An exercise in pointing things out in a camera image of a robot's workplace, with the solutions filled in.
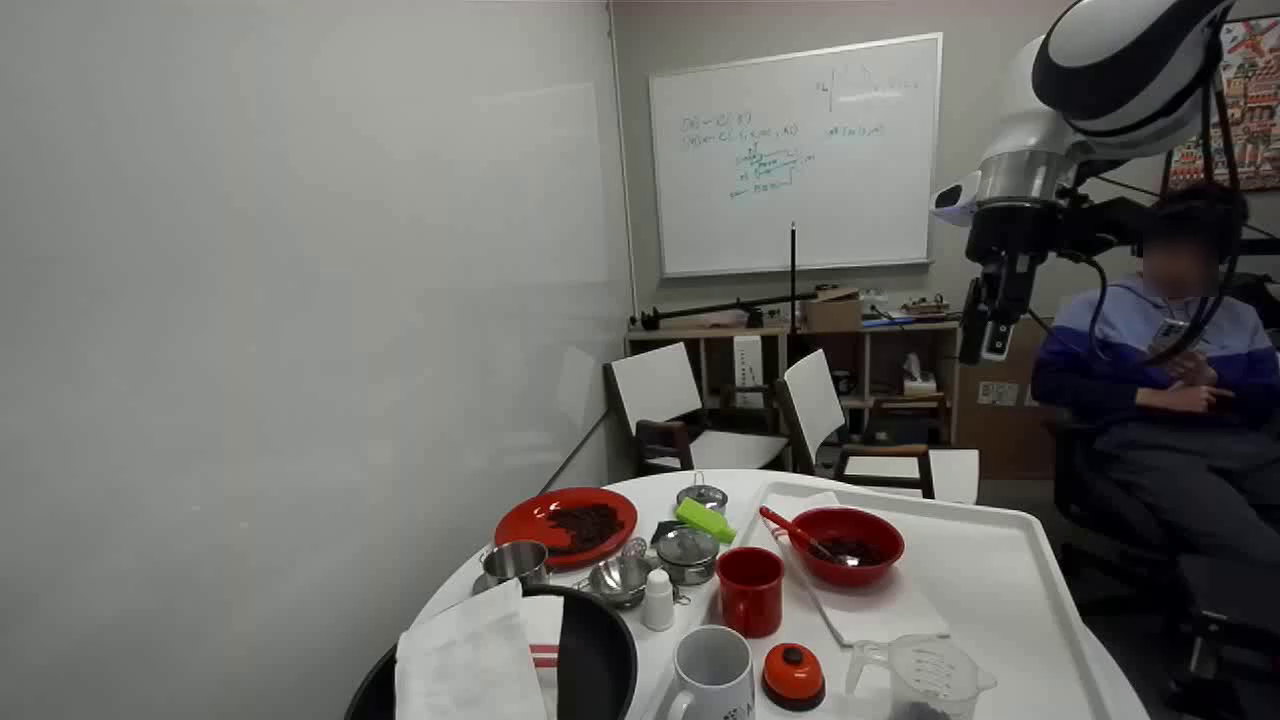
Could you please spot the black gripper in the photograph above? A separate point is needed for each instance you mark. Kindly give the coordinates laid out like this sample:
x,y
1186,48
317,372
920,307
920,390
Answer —
x,y
1006,282

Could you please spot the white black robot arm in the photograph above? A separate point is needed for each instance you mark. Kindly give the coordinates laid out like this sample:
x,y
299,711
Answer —
x,y
1124,61

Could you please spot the clear measuring cup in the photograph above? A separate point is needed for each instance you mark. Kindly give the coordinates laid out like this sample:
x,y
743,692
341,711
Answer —
x,y
934,673

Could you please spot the red cup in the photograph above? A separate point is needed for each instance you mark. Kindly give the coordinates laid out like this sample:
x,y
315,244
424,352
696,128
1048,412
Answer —
x,y
750,598

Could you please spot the small steel cup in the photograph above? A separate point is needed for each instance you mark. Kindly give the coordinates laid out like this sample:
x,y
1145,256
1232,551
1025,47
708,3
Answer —
x,y
514,564

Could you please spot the large brown cardboard box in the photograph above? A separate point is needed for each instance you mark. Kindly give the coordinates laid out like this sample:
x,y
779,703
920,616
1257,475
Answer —
x,y
1001,412

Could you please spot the wooden low shelf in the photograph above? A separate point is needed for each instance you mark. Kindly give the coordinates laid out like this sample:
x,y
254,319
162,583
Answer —
x,y
880,351

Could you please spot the small cardboard box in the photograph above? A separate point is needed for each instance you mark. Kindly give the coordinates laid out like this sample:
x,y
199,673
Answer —
x,y
833,309

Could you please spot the seated person blue sweater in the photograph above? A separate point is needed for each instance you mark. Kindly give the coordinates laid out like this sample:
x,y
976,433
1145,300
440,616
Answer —
x,y
1145,352

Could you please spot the black tripod boom stand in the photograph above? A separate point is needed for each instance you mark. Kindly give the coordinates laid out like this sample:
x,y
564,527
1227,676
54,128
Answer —
x,y
792,275

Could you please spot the red bowl with beans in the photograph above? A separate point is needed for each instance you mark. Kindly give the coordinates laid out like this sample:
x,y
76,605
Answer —
x,y
872,538

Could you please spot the black office chair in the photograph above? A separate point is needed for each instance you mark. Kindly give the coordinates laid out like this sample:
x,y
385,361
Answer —
x,y
1104,535

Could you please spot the large white tray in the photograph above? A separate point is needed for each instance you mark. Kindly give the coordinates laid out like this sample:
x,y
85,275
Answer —
x,y
995,584

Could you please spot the white paper napkin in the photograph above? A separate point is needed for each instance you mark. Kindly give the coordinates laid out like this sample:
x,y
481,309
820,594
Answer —
x,y
880,610

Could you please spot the green plastic object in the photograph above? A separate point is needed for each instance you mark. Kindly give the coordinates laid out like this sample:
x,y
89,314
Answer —
x,y
707,523

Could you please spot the small white shaker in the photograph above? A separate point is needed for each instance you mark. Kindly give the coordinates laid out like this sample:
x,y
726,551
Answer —
x,y
659,600

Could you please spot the white printed mug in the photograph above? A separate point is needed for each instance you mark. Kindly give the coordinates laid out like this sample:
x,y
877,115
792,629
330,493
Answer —
x,y
715,673

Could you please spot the small steel bowl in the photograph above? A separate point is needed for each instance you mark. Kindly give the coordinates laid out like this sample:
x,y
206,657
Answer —
x,y
617,583

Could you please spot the red plate with beans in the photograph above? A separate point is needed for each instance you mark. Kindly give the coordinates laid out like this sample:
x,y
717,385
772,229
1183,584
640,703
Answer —
x,y
535,518

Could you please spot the black frying pan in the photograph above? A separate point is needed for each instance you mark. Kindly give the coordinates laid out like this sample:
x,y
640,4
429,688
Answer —
x,y
593,652

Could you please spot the white red striped cloth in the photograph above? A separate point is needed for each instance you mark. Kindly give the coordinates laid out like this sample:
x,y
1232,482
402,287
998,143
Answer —
x,y
466,661

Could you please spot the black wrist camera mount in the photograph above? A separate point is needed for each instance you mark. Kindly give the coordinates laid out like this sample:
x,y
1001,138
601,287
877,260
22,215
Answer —
x,y
1094,229

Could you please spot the white wall whiteboard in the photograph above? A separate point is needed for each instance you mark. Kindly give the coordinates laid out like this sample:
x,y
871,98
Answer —
x,y
800,147

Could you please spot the colourful wall poster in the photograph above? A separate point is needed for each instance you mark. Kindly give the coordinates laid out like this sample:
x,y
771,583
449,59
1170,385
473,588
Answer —
x,y
1257,103

